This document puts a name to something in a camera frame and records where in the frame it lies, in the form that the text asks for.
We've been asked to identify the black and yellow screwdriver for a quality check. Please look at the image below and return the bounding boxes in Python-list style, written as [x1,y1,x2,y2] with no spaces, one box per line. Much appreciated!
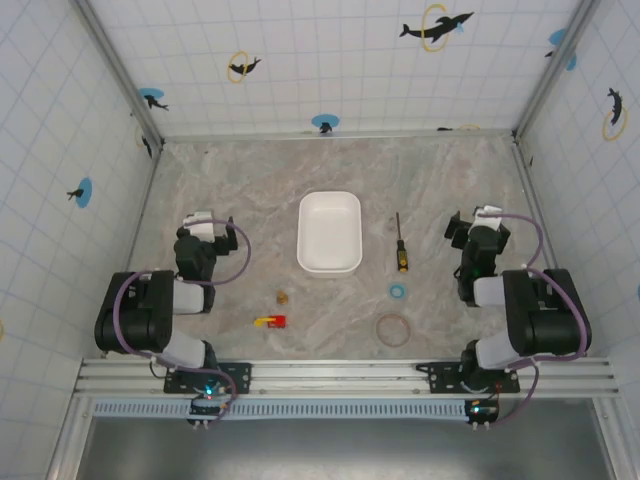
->
[395,211,410,273]

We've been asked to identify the white plastic bin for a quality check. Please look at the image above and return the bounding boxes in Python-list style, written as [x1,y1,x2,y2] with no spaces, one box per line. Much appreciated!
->
[295,190,364,280]

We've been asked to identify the red and yellow toy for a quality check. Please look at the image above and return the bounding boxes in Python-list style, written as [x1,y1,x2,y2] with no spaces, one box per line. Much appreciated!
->
[252,313,289,330]

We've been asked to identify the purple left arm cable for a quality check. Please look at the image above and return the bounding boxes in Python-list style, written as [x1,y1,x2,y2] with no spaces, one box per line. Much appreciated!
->
[112,217,253,424]

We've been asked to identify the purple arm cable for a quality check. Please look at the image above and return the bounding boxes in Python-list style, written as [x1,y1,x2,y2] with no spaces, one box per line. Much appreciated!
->
[112,217,253,424]
[483,212,589,427]

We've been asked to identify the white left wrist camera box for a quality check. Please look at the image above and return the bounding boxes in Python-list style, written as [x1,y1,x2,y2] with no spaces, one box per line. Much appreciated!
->
[177,210,217,244]

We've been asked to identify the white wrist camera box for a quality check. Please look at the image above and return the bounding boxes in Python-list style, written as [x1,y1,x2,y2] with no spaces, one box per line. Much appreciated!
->
[177,210,217,244]
[472,204,505,232]

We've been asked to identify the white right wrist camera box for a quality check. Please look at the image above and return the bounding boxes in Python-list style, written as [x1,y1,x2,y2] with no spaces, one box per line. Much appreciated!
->
[472,204,505,232]

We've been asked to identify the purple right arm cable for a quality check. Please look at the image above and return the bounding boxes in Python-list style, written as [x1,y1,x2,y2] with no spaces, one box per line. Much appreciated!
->
[483,212,589,427]

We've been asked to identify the large brown ring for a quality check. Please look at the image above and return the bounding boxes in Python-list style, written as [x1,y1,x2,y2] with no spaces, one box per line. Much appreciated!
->
[374,312,415,347]

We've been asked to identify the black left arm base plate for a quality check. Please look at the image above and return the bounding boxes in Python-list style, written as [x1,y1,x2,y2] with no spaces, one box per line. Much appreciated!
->
[163,361,253,397]

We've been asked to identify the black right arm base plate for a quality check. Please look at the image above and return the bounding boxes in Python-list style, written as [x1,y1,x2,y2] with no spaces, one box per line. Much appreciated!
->
[415,360,522,397]

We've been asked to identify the aluminium frame crossbar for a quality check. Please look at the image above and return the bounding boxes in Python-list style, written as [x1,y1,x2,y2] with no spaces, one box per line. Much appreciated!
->
[160,127,518,145]

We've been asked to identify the aluminium mounting rail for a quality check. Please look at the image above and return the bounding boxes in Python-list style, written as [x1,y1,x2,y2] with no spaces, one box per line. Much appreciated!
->
[73,357,622,400]

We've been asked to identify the aluminium frame post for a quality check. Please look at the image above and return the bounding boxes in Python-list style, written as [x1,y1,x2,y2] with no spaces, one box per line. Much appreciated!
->
[69,0,166,151]
[511,0,601,142]

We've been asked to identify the slotted grey cable duct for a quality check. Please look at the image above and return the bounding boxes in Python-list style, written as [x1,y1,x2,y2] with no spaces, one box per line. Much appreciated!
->
[91,397,474,421]

